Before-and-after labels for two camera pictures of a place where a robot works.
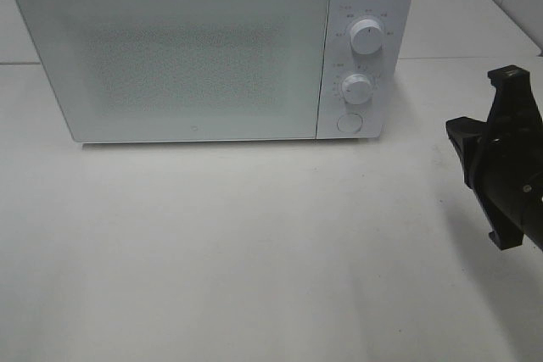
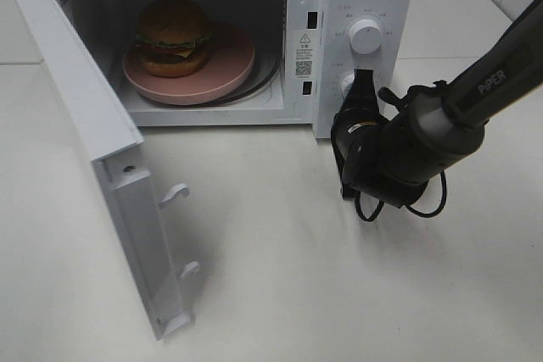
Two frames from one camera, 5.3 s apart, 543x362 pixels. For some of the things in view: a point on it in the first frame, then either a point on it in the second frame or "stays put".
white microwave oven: [217, 47] stays put
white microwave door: [180, 58] -> [114, 145]
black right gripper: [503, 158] -> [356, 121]
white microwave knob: [367, 36] stays put
